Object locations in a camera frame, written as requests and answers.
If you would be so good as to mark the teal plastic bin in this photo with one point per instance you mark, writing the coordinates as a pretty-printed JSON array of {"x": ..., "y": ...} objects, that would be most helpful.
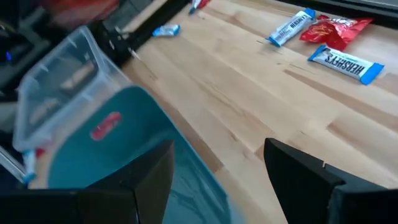
[{"x": 102, "y": 161}]

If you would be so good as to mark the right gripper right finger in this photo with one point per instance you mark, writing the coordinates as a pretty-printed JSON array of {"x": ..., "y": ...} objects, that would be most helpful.
[{"x": 304, "y": 186}]

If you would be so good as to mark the Hershey's white blue candy bar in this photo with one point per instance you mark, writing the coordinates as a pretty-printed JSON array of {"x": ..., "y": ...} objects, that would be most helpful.
[
  {"x": 166, "y": 30},
  {"x": 29, "y": 165},
  {"x": 194, "y": 6},
  {"x": 290, "y": 27},
  {"x": 345, "y": 63}
]

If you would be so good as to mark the clear plastic container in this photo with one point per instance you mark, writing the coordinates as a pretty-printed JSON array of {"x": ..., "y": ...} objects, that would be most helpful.
[{"x": 102, "y": 77}]

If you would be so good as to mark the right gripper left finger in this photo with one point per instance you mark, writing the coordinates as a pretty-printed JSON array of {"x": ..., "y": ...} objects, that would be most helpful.
[{"x": 149, "y": 186}]

